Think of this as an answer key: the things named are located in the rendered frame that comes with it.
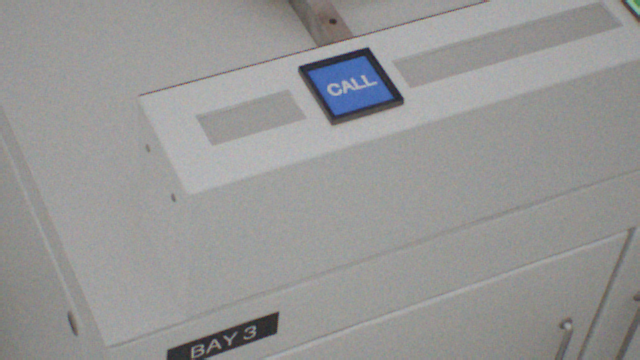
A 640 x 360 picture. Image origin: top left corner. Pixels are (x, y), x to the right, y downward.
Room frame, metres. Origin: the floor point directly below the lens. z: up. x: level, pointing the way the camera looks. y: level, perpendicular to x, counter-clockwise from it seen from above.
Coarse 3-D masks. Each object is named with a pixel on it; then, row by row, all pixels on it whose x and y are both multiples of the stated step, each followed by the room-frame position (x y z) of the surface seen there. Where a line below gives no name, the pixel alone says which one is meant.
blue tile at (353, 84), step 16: (336, 64) 0.67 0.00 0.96; (352, 64) 0.67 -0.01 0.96; (368, 64) 0.67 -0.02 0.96; (320, 80) 0.65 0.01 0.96; (336, 80) 0.65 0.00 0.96; (352, 80) 0.65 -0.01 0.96; (368, 80) 0.66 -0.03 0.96; (336, 96) 0.64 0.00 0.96; (352, 96) 0.64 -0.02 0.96; (368, 96) 0.64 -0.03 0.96; (384, 96) 0.64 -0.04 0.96; (336, 112) 0.62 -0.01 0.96
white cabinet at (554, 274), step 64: (0, 128) 0.74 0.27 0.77; (0, 192) 0.77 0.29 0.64; (576, 192) 0.71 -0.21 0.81; (0, 256) 0.82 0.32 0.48; (64, 256) 0.59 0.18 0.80; (384, 256) 0.62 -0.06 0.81; (448, 256) 0.65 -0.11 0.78; (512, 256) 0.69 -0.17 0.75; (576, 256) 0.72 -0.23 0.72; (0, 320) 0.88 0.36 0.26; (64, 320) 0.60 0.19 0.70; (192, 320) 0.54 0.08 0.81; (256, 320) 0.57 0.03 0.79; (320, 320) 0.60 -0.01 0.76; (384, 320) 0.62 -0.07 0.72; (448, 320) 0.66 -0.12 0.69; (512, 320) 0.70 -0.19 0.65; (576, 320) 0.74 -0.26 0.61
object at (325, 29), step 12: (288, 0) 0.89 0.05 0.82; (300, 0) 0.87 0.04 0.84; (312, 0) 0.86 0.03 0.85; (324, 0) 0.86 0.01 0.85; (300, 12) 0.87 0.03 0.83; (312, 12) 0.85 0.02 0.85; (324, 12) 0.85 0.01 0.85; (336, 12) 0.85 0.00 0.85; (312, 24) 0.85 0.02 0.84; (324, 24) 0.83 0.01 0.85; (336, 24) 0.83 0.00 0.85; (312, 36) 0.84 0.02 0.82; (324, 36) 0.83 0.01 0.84; (336, 36) 0.82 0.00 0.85; (348, 36) 0.82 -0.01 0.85
